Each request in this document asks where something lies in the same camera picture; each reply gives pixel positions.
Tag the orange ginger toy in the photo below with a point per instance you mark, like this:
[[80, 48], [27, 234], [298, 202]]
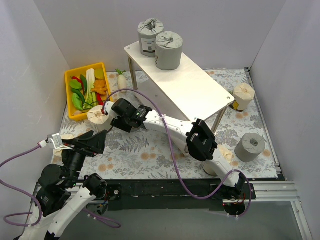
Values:
[[100, 87]]

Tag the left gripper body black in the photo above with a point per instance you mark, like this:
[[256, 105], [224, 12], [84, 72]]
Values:
[[81, 149]]

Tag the green pepper toy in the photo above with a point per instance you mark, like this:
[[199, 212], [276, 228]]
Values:
[[84, 84]]

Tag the green leafy vegetable toy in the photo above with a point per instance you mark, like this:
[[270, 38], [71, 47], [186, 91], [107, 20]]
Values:
[[77, 101]]

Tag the beige roll near bin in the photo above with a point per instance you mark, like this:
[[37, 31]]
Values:
[[98, 120]]

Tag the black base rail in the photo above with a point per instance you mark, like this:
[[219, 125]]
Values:
[[156, 194]]

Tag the yellow plastic bin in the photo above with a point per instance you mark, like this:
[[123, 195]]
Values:
[[73, 86]]

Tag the beige roll front right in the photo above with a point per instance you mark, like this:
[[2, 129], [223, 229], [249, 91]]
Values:
[[227, 155]]

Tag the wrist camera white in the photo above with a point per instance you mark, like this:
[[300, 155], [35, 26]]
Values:
[[54, 141], [107, 110]]

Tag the floral table mat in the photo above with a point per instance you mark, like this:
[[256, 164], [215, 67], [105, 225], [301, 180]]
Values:
[[143, 154]]

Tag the white two-tier shelf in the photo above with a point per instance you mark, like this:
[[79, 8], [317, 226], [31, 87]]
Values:
[[186, 93]]

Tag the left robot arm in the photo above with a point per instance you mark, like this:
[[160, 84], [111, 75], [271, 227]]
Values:
[[58, 206]]

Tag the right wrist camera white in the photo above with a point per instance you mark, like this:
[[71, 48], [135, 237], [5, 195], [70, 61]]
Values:
[[107, 110]]

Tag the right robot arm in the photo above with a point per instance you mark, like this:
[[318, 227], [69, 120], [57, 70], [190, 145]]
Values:
[[195, 136]]

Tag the yellow green fruit toy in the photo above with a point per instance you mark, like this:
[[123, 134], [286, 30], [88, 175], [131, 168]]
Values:
[[99, 74]]

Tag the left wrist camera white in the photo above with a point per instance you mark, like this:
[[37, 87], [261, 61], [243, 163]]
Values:
[[54, 141]]

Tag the grey roll with QR label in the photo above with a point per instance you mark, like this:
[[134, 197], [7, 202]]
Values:
[[148, 30]]

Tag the white radish toy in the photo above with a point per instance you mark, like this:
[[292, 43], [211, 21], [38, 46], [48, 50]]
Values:
[[121, 80]]

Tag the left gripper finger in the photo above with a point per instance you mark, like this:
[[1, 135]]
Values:
[[87, 141], [102, 143]]

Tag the red chili toy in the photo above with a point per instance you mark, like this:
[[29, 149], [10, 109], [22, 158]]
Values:
[[78, 80]]

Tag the beige roll back right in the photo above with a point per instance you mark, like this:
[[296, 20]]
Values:
[[243, 94]]

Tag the grey roll with cartoon label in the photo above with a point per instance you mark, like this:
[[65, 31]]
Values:
[[168, 50]]

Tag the grey roll right side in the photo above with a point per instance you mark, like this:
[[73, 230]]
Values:
[[250, 147]]

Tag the white bok choy toy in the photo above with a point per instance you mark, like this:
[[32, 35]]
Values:
[[90, 79]]

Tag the aluminium frame rail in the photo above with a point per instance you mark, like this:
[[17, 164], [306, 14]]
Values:
[[279, 200]]

